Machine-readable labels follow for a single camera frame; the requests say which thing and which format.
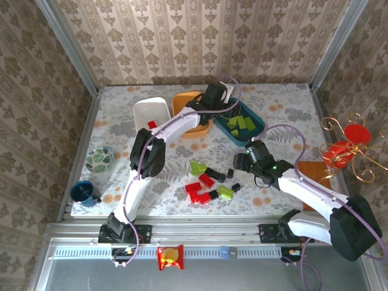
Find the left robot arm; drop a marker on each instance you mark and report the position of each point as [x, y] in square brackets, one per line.
[148, 154]

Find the large red lego brick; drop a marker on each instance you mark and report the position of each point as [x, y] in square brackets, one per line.
[206, 180]

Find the grey metal panel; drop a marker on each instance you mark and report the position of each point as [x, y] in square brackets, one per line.
[212, 276]

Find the large green lego brick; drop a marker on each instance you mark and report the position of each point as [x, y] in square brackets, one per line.
[225, 191]

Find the black controller board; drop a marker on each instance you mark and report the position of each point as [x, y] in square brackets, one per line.
[286, 257]
[121, 254]

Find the green leaf pattern bowl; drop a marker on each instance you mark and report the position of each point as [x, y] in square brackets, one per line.
[100, 159]

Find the aluminium side rail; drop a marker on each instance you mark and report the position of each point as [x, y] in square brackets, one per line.
[88, 121]
[318, 106]

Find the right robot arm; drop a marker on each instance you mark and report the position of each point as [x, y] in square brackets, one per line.
[354, 233]

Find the small blue block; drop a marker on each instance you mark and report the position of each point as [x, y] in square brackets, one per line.
[224, 252]

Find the black lego plate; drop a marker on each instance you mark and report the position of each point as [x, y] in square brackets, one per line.
[213, 194]
[209, 171]

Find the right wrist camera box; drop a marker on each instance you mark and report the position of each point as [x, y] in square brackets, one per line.
[257, 151]

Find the teal plastic container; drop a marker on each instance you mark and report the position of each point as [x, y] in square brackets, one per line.
[242, 141]

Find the small green lego brick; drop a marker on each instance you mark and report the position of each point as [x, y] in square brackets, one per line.
[235, 132]
[202, 170]

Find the small grey block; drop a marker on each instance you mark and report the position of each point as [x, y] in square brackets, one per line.
[233, 252]

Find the red snack packet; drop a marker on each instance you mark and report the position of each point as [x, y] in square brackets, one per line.
[169, 257]

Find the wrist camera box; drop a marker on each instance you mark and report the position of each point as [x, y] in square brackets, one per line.
[257, 151]
[213, 91]

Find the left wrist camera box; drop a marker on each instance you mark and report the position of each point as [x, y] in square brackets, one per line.
[213, 91]

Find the red lego plate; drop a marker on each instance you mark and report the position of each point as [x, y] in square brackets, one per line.
[193, 187]

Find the small black lego brick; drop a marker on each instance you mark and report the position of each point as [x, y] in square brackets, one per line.
[236, 187]
[230, 173]

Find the floral table cover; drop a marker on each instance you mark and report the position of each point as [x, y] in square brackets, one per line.
[182, 209]

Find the aluminium cross beam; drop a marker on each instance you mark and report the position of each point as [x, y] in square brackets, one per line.
[206, 230]

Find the blue cup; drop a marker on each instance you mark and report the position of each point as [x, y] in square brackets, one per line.
[82, 194]

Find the white plastic container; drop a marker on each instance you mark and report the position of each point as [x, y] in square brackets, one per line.
[148, 109]

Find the orange plastic container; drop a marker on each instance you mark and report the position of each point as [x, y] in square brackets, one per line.
[182, 103]

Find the aluminium frame post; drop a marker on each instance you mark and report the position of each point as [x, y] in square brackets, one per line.
[336, 45]
[69, 48]

